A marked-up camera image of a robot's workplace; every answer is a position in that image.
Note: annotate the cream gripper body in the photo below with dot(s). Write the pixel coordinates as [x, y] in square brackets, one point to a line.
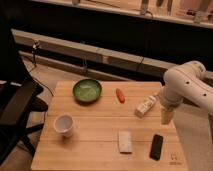
[166, 116]

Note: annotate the green bowl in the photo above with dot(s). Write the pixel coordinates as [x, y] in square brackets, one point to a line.
[87, 90]

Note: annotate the white paper cup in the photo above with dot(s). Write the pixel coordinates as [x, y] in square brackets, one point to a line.
[64, 125]

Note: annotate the white sponge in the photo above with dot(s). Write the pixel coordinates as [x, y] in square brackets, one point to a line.
[124, 142]

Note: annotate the orange carrot toy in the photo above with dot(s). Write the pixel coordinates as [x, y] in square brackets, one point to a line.
[120, 95]

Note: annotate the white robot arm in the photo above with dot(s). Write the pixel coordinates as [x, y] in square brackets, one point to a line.
[185, 81]

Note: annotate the black office chair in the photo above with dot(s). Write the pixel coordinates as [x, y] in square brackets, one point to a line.
[18, 96]

